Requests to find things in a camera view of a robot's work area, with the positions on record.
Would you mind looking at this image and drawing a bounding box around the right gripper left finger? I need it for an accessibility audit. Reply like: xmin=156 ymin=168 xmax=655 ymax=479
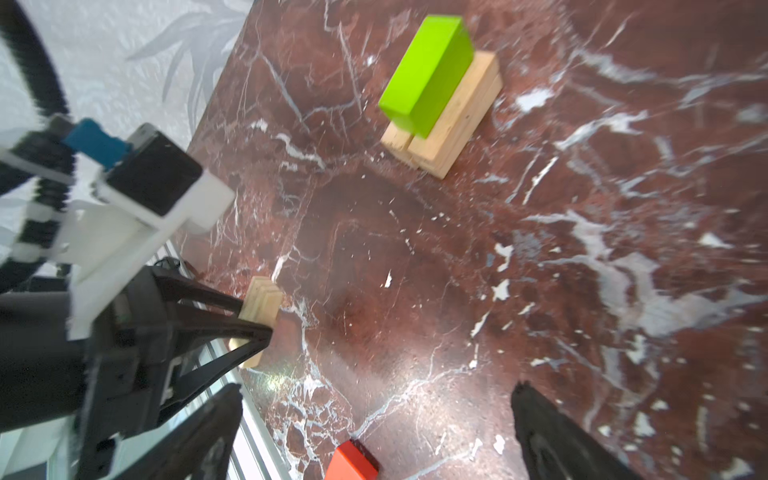
xmin=118 ymin=383 xmax=243 ymax=479

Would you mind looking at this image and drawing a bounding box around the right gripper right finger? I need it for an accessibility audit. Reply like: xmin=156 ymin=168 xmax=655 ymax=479
xmin=511 ymin=381 xmax=639 ymax=480

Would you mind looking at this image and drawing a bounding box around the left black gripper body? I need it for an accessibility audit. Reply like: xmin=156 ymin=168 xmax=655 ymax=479
xmin=1 ymin=285 xmax=172 ymax=479

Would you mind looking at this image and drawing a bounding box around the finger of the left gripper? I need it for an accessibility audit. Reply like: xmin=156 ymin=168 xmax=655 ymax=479
xmin=149 ymin=267 xmax=243 ymax=313
xmin=152 ymin=320 xmax=274 ymax=427

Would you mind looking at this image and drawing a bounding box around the wide striped wood block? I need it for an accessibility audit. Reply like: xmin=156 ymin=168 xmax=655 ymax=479
xmin=227 ymin=275 xmax=284 ymax=369

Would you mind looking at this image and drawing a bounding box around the red cube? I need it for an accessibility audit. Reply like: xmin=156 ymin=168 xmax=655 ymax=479
xmin=324 ymin=440 xmax=379 ymax=480

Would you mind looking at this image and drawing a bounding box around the plain wood block four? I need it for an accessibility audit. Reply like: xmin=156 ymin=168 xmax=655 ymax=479
xmin=380 ymin=122 xmax=419 ymax=169

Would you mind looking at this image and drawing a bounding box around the plain wood block three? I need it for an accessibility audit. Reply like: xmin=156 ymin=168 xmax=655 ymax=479
xmin=408 ymin=51 xmax=503 ymax=179

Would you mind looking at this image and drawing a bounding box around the green block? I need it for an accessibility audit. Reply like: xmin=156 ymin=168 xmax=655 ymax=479
xmin=378 ymin=15 xmax=474 ymax=138

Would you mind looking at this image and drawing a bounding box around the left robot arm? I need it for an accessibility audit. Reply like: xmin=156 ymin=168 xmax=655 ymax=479
xmin=1 ymin=1 xmax=273 ymax=479

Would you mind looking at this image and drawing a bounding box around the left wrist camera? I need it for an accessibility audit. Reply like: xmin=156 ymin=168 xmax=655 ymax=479
xmin=63 ymin=119 xmax=235 ymax=232

